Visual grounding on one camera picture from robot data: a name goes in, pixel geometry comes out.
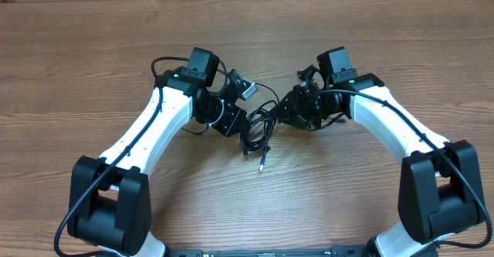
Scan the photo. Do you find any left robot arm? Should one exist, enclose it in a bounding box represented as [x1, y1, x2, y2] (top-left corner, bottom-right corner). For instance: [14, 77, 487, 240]
[59, 47, 257, 257]

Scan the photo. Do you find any black USB cable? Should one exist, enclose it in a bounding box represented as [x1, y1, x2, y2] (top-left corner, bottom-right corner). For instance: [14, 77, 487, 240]
[239, 99, 279, 172]

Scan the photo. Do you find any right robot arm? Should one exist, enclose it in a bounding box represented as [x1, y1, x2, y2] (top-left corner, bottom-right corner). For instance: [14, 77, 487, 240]
[271, 47, 493, 256]

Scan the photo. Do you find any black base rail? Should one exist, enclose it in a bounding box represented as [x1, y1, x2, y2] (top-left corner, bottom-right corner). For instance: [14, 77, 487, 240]
[164, 245, 379, 257]

